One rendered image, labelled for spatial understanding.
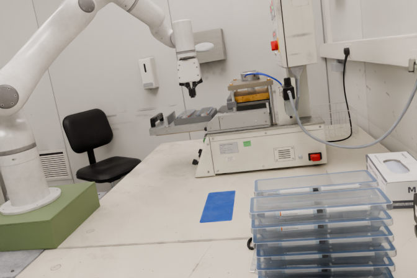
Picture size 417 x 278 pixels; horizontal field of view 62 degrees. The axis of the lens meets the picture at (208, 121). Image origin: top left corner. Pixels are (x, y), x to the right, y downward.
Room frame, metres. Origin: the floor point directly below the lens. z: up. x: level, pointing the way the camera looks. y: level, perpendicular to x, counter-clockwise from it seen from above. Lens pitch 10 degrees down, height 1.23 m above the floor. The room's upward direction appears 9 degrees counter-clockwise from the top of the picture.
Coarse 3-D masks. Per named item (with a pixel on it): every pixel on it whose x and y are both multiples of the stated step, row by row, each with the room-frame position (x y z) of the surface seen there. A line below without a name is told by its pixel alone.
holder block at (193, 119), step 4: (216, 108) 1.61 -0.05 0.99; (196, 112) 1.56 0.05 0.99; (212, 112) 1.49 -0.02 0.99; (216, 112) 1.58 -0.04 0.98; (192, 116) 1.47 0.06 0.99; (200, 116) 1.44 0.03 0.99; (204, 116) 1.43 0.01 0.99; (208, 116) 1.43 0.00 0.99; (212, 116) 1.45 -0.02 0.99; (176, 120) 1.45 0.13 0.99; (180, 120) 1.45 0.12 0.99; (184, 120) 1.44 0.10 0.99; (188, 120) 1.44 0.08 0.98; (192, 120) 1.44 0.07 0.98; (196, 120) 1.44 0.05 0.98; (200, 120) 1.43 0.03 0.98; (204, 120) 1.43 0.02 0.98; (208, 120) 1.43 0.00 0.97; (176, 124) 1.45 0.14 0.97; (180, 124) 1.45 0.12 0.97
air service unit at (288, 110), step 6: (288, 78) 1.22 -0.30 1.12; (282, 84) 1.30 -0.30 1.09; (288, 84) 1.22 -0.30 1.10; (282, 90) 1.23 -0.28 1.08; (288, 90) 1.21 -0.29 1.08; (294, 90) 1.21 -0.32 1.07; (282, 96) 1.27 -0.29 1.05; (288, 96) 1.21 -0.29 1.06; (294, 96) 1.21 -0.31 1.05; (288, 102) 1.22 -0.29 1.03; (288, 108) 1.22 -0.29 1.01; (288, 114) 1.22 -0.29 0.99
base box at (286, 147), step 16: (288, 128) 1.31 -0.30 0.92; (320, 128) 1.29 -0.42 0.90; (208, 144) 1.36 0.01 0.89; (224, 144) 1.35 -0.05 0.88; (240, 144) 1.34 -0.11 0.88; (256, 144) 1.33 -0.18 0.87; (272, 144) 1.32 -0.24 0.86; (288, 144) 1.31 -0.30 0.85; (304, 144) 1.30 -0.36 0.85; (320, 144) 1.29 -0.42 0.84; (208, 160) 1.36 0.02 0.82; (224, 160) 1.35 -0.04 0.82; (240, 160) 1.34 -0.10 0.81; (256, 160) 1.33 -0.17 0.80; (272, 160) 1.32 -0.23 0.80; (288, 160) 1.31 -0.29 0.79; (304, 160) 1.30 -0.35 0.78; (320, 160) 1.29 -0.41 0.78
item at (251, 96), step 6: (246, 90) 1.59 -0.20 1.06; (252, 90) 1.48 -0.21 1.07; (258, 90) 1.52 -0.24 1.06; (264, 90) 1.48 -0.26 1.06; (240, 96) 1.40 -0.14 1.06; (246, 96) 1.40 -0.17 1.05; (252, 96) 1.39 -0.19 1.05; (258, 96) 1.39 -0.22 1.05; (264, 96) 1.39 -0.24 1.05; (240, 102) 1.41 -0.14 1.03; (246, 102) 1.40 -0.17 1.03; (252, 102) 1.40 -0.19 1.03; (258, 102) 1.39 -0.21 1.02; (264, 102) 1.39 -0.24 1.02
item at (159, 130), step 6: (168, 114) 1.53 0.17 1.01; (174, 114) 1.62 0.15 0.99; (168, 120) 1.49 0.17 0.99; (156, 126) 1.50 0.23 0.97; (162, 126) 1.48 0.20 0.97; (174, 126) 1.44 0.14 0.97; (180, 126) 1.44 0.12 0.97; (186, 126) 1.43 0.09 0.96; (192, 126) 1.43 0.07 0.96; (198, 126) 1.43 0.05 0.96; (204, 126) 1.42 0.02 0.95; (150, 132) 1.46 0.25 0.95; (156, 132) 1.45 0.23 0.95; (162, 132) 1.45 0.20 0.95; (168, 132) 1.45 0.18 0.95; (174, 132) 1.44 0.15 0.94; (180, 132) 1.46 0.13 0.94; (186, 132) 1.45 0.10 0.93
